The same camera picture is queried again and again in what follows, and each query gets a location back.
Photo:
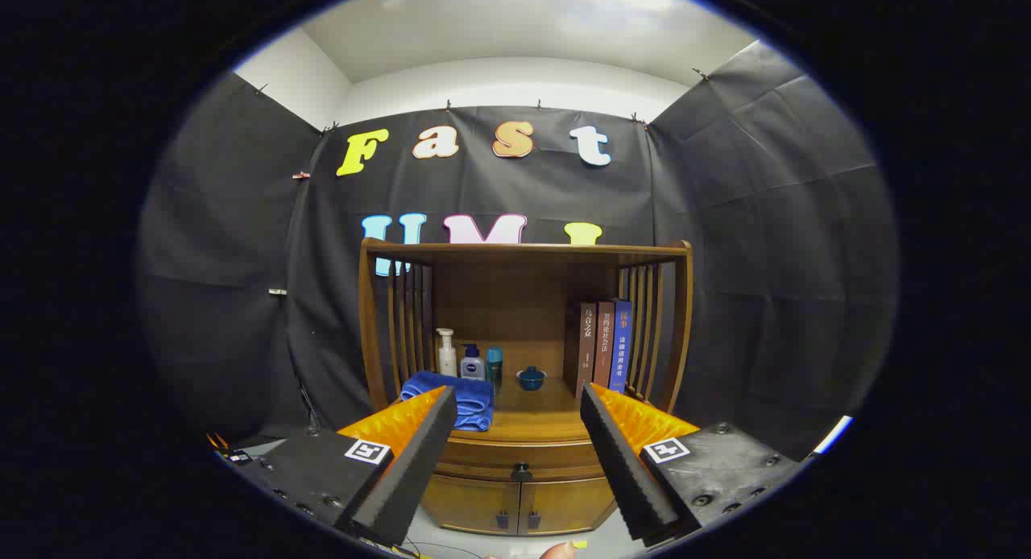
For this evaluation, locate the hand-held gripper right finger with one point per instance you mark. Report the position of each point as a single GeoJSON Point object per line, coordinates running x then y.
{"type": "Point", "coordinates": [620, 462]}

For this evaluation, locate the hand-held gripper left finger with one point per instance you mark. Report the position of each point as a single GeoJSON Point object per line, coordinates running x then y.
{"type": "Point", "coordinates": [419, 462]}

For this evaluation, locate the wooden drawer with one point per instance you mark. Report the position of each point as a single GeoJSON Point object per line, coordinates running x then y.
{"type": "Point", "coordinates": [483, 456]}

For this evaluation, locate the wooden cabinet door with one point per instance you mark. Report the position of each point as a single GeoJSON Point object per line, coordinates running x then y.
{"type": "Point", "coordinates": [471, 504]}
{"type": "Point", "coordinates": [564, 504]}

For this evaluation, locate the wooden countertop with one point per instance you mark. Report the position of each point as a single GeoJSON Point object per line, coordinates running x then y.
{"type": "Point", "coordinates": [540, 414]}

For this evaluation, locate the wooden cabinet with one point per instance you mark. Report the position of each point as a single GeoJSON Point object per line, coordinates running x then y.
{"type": "Point", "coordinates": [515, 301]}

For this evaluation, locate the blue folded towel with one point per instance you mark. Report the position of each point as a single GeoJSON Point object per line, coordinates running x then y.
{"type": "Point", "coordinates": [475, 420]}

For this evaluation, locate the blue towel with white tag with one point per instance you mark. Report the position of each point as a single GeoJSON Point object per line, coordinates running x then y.
{"type": "Point", "coordinates": [467, 390]}

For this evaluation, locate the white pump bottle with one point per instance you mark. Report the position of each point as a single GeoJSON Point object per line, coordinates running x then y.
{"type": "Point", "coordinates": [446, 358]}

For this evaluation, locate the white lotion bottle blue cap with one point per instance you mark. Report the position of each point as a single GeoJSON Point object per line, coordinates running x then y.
{"type": "Point", "coordinates": [472, 367]}

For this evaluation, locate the blue book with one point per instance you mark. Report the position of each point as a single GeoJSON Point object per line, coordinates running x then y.
{"type": "Point", "coordinates": [621, 345]}

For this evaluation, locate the reddish brown book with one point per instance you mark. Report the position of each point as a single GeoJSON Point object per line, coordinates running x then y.
{"type": "Point", "coordinates": [604, 345]}

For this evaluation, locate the dark brown book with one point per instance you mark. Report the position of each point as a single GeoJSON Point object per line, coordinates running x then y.
{"type": "Point", "coordinates": [585, 349]}

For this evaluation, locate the teal bottle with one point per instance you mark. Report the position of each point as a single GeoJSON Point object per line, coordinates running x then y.
{"type": "Point", "coordinates": [494, 370]}

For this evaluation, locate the blue lidded teacup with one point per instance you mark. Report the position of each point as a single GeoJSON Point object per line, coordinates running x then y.
{"type": "Point", "coordinates": [531, 378]}

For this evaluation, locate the black backdrop cloth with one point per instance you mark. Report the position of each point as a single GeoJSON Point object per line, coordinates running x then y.
{"type": "Point", "coordinates": [225, 261]}

